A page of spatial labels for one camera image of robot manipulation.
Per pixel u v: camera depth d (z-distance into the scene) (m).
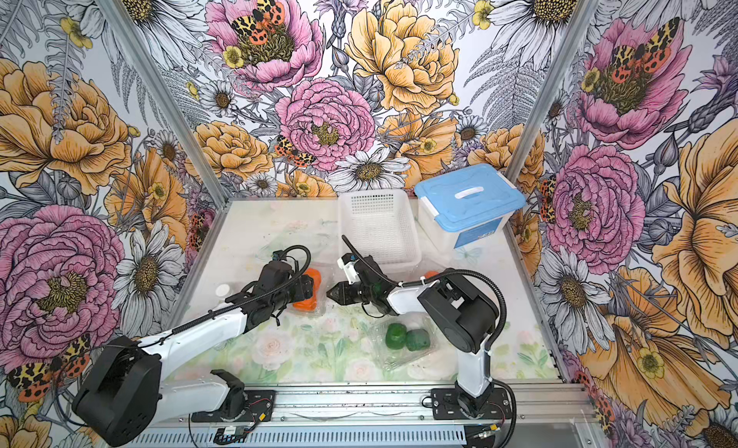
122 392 0.41
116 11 0.73
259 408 0.74
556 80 0.86
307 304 0.87
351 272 0.84
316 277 0.92
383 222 1.15
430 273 0.96
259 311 0.63
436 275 0.55
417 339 0.80
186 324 0.51
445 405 0.74
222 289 0.87
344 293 0.81
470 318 0.51
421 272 0.94
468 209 0.95
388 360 0.82
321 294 0.88
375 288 0.75
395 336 0.80
